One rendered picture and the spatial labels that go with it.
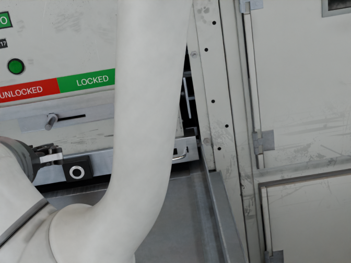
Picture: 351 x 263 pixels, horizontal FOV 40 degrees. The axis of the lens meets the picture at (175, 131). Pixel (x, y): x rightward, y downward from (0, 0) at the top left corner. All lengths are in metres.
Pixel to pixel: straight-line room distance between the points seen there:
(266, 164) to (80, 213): 0.63
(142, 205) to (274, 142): 0.63
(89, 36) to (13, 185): 0.55
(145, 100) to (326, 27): 0.65
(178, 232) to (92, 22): 0.45
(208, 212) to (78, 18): 0.46
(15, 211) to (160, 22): 0.24
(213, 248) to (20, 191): 0.41
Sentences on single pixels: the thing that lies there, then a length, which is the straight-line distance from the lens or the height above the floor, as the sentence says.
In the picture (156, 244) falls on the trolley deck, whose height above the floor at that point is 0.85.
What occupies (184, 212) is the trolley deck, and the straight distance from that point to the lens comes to 0.94.
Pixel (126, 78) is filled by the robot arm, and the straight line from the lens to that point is 0.39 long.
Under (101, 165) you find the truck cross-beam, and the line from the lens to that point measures 1.09.
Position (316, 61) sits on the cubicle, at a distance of 1.00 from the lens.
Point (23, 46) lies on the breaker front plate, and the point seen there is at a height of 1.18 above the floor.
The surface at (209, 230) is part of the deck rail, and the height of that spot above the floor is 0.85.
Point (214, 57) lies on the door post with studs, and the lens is 0.97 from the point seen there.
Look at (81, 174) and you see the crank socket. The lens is 1.07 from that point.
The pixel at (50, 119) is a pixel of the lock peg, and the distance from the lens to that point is 1.04.
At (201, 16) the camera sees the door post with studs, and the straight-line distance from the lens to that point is 0.95.
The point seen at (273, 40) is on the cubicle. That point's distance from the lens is 0.96.
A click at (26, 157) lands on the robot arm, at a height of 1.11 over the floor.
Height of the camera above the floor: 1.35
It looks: 23 degrees down
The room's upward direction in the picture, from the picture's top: 10 degrees counter-clockwise
